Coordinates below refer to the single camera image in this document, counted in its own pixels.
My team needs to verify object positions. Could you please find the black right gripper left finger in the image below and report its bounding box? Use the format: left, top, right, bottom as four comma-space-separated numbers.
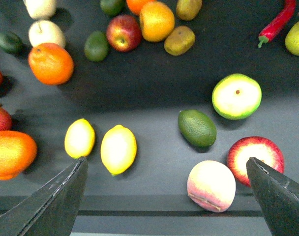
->
0, 157, 88, 236

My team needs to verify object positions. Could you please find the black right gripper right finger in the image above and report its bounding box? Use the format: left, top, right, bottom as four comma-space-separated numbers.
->
246, 157, 299, 236

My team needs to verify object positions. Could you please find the small yellow lemon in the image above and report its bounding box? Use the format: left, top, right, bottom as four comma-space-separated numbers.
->
64, 118, 96, 159

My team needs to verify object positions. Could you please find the large yellow lemon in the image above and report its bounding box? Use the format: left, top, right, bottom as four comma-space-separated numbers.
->
100, 124, 137, 176

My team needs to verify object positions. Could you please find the red apple front right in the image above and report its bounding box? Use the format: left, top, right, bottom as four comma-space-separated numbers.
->
226, 136, 285, 187

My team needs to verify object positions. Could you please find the yellow orange mango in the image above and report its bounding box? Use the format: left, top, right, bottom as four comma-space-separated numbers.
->
0, 130, 37, 180

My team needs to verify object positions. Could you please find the pink peach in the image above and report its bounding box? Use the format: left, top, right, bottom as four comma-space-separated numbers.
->
187, 160, 236, 213

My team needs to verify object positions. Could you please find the red apple front left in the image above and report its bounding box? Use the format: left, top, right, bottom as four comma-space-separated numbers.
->
0, 105, 12, 131

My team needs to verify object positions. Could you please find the green lime near front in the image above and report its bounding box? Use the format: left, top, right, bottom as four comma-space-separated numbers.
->
178, 110, 217, 148

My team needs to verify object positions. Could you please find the green lime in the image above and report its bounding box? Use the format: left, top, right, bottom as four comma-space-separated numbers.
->
178, 110, 217, 148
84, 31, 110, 62
100, 0, 125, 17

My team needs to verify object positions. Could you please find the green apple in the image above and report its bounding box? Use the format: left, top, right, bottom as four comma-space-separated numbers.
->
211, 73, 262, 120

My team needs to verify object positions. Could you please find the large orange with navel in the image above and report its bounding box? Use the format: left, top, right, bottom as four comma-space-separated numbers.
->
28, 43, 74, 86

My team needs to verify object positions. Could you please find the yellow green pear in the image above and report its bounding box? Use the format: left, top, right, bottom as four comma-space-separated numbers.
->
285, 21, 299, 56

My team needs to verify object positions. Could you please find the green lime centre lower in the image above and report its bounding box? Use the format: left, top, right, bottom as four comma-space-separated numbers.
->
84, 31, 110, 62

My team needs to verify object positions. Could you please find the dark green avocado left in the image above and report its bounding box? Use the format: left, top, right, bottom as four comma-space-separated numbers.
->
0, 31, 23, 55

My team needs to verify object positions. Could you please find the red chili pepper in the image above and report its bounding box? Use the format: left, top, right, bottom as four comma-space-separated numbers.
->
257, 0, 297, 48

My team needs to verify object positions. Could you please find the white pear lower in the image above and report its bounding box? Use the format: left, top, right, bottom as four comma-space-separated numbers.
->
29, 20, 66, 48

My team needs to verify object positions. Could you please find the white pear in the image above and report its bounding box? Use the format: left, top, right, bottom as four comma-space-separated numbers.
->
29, 20, 66, 48
23, 0, 57, 20

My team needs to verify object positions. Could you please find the red yellow apple centre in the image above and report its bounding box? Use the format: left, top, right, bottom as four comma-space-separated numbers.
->
106, 14, 143, 52

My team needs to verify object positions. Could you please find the brown kiwi lower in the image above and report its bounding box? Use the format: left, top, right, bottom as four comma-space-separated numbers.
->
164, 26, 196, 56

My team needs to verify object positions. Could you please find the brown kiwi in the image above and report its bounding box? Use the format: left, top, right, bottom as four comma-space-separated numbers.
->
164, 26, 196, 56
176, 0, 203, 21

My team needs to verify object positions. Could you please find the white pear upper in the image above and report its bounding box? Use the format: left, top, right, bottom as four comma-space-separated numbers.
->
23, 0, 57, 20

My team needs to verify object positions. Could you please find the green lime centre upper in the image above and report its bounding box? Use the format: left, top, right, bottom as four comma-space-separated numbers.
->
100, 0, 125, 17

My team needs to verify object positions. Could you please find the brown kiwi upper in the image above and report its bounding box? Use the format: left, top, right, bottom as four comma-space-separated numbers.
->
176, 0, 203, 21

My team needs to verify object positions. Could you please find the yellow orange fruit centre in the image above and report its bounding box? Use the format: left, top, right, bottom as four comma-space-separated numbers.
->
139, 1, 175, 42

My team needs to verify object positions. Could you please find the small orange tangerine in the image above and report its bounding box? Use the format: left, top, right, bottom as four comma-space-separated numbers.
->
126, 0, 154, 16

